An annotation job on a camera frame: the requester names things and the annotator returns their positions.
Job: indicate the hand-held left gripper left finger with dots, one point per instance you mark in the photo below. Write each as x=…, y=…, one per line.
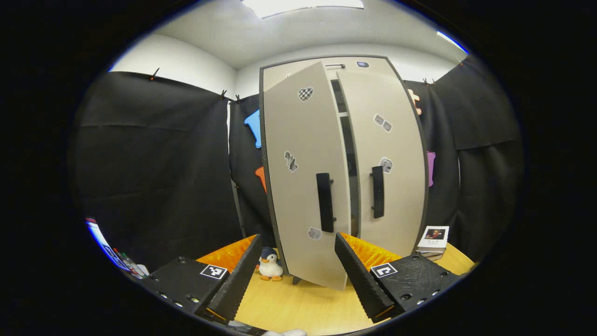
x=240, y=280

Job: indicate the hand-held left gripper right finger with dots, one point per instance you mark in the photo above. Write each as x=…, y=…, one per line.
x=357, y=275

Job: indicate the white shoe cabinet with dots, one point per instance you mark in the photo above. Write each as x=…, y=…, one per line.
x=346, y=140

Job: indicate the white cabinet drawer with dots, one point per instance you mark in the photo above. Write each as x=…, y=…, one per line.
x=284, y=72

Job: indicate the penguin plush toy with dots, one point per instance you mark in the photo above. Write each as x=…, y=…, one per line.
x=270, y=266

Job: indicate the grey book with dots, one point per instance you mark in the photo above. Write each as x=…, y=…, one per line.
x=431, y=255

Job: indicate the white portrait book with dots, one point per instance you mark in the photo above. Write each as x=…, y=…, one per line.
x=433, y=237

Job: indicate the green cap plastic bottle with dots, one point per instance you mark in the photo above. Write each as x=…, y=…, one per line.
x=133, y=267

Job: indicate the black backdrop cloth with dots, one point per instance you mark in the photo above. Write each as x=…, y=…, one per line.
x=154, y=163

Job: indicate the laptop screen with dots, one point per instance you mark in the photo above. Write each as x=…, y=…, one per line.
x=100, y=235

